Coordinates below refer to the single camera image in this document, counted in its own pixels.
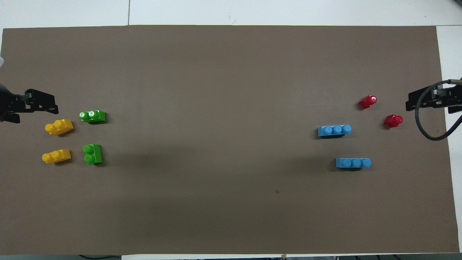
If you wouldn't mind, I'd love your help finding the red one-stud brick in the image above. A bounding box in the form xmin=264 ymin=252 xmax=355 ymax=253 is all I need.
xmin=358 ymin=95 xmax=378 ymax=110
xmin=383 ymin=114 xmax=404 ymax=128

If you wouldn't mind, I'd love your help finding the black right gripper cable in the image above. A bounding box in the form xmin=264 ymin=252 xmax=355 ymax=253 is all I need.
xmin=414 ymin=79 xmax=462 ymax=141

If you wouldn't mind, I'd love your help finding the green brick with white stickers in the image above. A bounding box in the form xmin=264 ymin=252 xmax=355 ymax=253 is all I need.
xmin=79 ymin=110 xmax=106 ymax=124

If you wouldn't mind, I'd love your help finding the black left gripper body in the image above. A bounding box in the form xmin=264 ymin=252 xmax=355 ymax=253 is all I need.
xmin=0 ymin=83 xmax=27 ymax=116

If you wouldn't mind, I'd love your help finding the blue three-stud brick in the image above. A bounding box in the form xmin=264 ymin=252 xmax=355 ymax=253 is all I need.
xmin=317 ymin=124 xmax=352 ymax=138
xmin=335 ymin=158 xmax=372 ymax=169

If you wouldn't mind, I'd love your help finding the plain green two-stud brick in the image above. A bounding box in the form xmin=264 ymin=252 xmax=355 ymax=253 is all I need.
xmin=82 ymin=144 xmax=103 ymax=165

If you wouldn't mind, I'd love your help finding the yellow two-stud brick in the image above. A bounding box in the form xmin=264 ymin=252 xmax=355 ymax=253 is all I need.
xmin=45 ymin=119 xmax=74 ymax=136
xmin=42 ymin=149 xmax=71 ymax=164

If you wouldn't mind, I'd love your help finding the brown paper table mat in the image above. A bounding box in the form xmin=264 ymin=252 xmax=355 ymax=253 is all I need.
xmin=0 ymin=25 xmax=460 ymax=255

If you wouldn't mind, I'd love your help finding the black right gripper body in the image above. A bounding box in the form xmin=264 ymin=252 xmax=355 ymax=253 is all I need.
xmin=432 ymin=85 xmax=462 ymax=109

